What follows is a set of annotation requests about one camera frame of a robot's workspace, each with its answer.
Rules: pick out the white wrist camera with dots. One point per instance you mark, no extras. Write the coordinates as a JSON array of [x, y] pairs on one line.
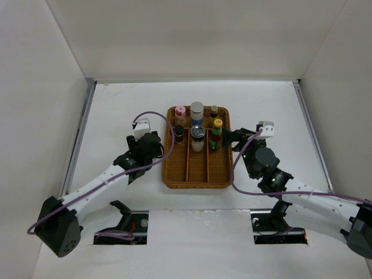
[[265, 129], [141, 127]]

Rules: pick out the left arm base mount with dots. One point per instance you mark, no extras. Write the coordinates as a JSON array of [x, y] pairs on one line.
[[132, 229]]

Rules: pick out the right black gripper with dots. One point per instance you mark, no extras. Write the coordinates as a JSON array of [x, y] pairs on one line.
[[238, 135]]

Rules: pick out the black lid salt grinder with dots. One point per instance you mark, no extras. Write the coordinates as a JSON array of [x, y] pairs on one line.
[[197, 133]]

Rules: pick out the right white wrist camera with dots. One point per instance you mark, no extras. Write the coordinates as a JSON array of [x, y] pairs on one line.
[[265, 129]]

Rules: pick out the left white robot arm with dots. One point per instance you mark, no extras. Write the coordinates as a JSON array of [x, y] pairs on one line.
[[60, 221]]

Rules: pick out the brown wicker divided tray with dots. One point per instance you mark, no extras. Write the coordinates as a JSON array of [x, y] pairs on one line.
[[187, 169]]

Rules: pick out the black cap pepper bottle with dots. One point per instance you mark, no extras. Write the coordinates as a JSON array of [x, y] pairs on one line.
[[179, 134]]

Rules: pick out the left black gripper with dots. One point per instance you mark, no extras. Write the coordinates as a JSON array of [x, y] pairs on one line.
[[132, 142]]

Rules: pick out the pink cap spice jar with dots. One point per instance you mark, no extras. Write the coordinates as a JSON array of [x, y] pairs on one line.
[[180, 116]]

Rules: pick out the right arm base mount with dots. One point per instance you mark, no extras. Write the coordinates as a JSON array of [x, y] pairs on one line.
[[270, 228]]

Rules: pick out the silver cap blue label shaker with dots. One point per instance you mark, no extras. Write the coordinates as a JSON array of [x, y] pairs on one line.
[[196, 113]]

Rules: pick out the brown cap yellow oil bottle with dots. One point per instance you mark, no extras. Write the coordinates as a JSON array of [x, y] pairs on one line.
[[213, 114]]

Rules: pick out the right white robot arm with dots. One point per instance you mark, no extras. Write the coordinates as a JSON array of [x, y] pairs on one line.
[[343, 217]]

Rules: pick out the red green sauce bottle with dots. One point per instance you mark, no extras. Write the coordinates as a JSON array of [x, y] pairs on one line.
[[215, 135]]

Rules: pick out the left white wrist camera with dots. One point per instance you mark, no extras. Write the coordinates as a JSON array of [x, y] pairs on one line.
[[141, 127]]

